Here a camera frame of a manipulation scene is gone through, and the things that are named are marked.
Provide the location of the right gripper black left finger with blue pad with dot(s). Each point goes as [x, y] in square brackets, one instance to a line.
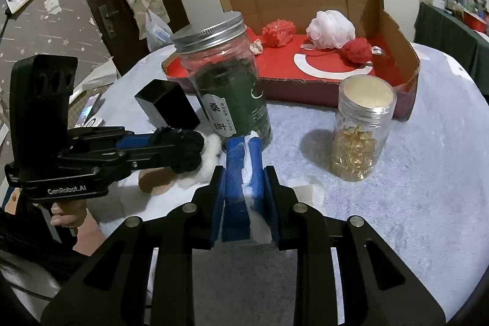
[144, 265]

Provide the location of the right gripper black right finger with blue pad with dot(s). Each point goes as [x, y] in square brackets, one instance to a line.
[346, 273]

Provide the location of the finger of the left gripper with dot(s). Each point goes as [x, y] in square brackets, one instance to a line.
[98, 138]
[149, 157]

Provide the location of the beige round powder puff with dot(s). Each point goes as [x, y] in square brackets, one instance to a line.
[156, 181]

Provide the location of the white fluffy scrunchie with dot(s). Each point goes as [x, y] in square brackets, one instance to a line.
[209, 159]

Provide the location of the red knitted plush toy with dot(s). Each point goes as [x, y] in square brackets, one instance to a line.
[357, 51]

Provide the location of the black fluffy scrunchie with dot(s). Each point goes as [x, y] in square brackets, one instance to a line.
[178, 149]

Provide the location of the person's left hand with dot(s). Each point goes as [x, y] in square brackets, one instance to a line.
[70, 214]

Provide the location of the smartphone on table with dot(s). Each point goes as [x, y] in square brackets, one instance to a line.
[90, 108]

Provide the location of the black square cup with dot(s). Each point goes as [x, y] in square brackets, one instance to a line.
[166, 104]

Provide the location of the grey white folded socks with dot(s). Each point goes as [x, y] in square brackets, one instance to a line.
[308, 189]

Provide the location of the clear plastic bag on door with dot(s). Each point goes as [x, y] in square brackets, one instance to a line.
[158, 32]

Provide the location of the green tea jar metal lid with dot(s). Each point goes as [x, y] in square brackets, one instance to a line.
[224, 75]

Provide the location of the jar of golden capsules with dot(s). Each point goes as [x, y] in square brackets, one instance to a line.
[366, 105]

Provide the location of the beige scrunchie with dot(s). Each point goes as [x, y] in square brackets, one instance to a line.
[256, 47]

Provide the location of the red mesh bath pouf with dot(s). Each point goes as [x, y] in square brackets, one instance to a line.
[278, 33]

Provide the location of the cardboard box red interior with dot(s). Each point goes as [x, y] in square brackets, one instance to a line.
[296, 51]

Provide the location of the white mesh bath pouf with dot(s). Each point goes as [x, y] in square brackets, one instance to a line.
[330, 29]

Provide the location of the dark green covered table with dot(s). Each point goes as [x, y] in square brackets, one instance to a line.
[436, 29]

